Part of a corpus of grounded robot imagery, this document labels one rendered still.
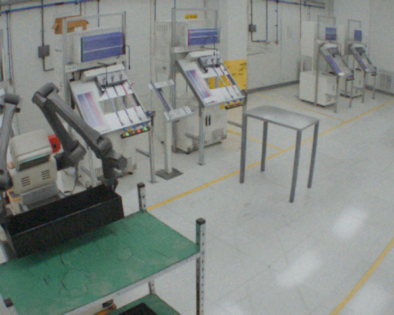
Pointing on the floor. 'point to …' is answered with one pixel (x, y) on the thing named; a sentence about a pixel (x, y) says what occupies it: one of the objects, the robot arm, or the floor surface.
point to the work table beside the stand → (264, 113)
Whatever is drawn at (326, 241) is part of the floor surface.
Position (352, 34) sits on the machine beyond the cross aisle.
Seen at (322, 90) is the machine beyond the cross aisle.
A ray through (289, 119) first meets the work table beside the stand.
